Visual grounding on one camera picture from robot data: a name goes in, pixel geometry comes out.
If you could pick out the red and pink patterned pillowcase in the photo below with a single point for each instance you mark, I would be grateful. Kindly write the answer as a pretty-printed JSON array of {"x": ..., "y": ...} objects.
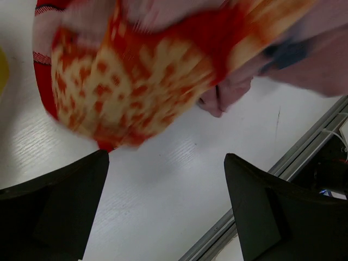
[{"x": 120, "y": 72}]

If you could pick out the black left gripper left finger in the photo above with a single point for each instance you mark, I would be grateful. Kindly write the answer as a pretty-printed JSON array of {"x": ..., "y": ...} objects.
[{"x": 50, "y": 217}]

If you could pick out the white pillow with yellow edge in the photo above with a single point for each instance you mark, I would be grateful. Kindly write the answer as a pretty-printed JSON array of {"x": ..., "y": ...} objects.
[{"x": 4, "y": 71}]

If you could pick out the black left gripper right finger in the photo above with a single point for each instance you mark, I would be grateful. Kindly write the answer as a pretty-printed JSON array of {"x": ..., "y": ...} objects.
[{"x": 278, "y": 220}]

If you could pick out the aluminium table edge rail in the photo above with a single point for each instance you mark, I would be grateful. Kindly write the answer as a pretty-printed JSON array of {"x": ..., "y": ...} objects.
[{"x": 317, "y": 162}]

